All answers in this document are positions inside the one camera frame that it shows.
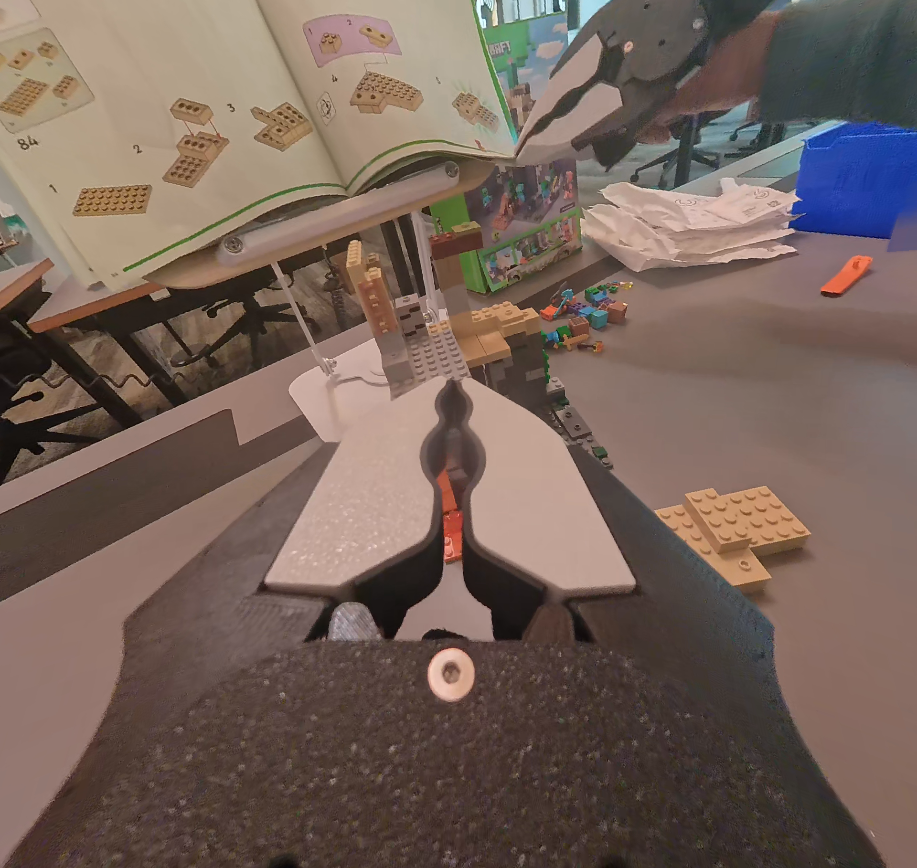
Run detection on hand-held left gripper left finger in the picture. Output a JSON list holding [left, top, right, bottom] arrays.
[[264, 380, 454, 594]]

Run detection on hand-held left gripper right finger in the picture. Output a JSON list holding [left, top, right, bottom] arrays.
[[457, 380, 639, 598]]

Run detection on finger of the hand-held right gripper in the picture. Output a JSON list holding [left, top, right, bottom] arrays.
[[516, 30, 611, 150], [516, 84, 624, 163]]

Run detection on tan brick plate assembly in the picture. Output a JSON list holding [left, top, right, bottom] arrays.
[[654, 485, 812, 594]]

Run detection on instruction booklet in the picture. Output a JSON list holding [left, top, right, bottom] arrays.
[[0, 0, 522, 295]]

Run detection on wooden desk with black legs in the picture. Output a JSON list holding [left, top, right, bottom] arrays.
[[0, 258, 169, 335]]

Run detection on person's right hand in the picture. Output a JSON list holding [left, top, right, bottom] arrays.
[[640, 11, 783, 146]]

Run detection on green toy set box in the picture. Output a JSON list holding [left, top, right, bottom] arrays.
[[428, 12, 585, 295]]

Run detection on crumpled white paper bags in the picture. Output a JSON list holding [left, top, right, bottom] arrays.
[[580, 177, 803, 272]]

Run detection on grey brick castle model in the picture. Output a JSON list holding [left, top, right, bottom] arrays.
[[344, 222, 617, 567]]

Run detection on pile of colourful toy figures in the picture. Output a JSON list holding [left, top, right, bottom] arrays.
[[541, 279, 635, 355]]

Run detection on blue plastic bin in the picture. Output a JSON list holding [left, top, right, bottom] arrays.
[[791, 122, 917, 240]]

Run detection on white book stand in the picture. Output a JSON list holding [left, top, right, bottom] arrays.
[[147, 159, 488, 446]]

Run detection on orange brick separator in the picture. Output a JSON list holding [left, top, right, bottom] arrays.
[[820, 255, 875, 298]]

